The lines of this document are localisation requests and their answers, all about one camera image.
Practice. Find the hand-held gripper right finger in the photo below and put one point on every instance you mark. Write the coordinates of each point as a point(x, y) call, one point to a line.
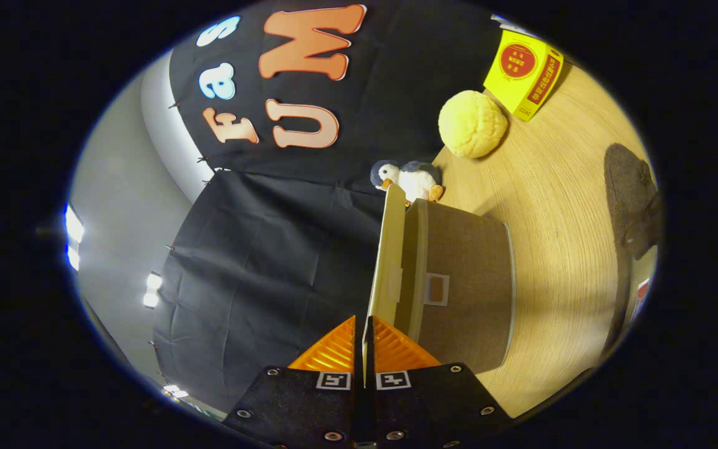
point(434, 405)

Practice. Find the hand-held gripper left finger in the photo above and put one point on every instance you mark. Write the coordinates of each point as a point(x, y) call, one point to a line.
point(296, 405)

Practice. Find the black backdrop cloth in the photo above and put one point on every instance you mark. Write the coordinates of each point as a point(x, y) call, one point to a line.
point(272, 249)

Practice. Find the yellow plush bun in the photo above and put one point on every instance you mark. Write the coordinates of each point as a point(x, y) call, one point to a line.
point(472, 125)

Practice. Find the thick yellow book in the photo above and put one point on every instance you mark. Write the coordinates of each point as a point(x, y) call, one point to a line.
point(518, 62)

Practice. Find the brown fuzzy shoe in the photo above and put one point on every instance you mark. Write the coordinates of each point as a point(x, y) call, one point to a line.
point(630, 181)

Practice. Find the brown fabric storage box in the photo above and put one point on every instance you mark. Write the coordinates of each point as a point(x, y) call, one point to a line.
point(465, 280)

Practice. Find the plush penguin toy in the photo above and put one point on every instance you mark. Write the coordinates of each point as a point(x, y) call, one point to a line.
point(412, 179)

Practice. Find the ceiling light panel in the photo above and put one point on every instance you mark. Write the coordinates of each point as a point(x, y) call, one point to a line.
point(73, 231)
point(153, 284)
point(175, 391)

